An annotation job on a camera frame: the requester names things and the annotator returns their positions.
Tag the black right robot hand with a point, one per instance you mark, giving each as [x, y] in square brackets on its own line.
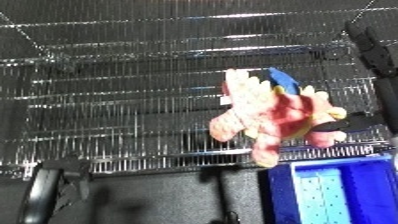
[352, 122]

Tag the pink spotted soft toy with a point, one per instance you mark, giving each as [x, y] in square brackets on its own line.
[278, 113]

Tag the pale right robot arm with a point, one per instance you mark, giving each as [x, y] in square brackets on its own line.
[393, 146]

